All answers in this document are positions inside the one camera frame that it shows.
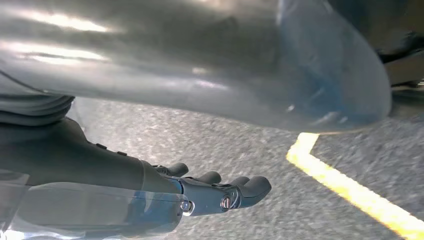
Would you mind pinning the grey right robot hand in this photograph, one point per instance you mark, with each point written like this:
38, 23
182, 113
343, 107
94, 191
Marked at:
82, 172

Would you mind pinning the yellow floor tape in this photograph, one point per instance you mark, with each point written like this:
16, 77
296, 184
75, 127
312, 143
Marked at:
331, 175

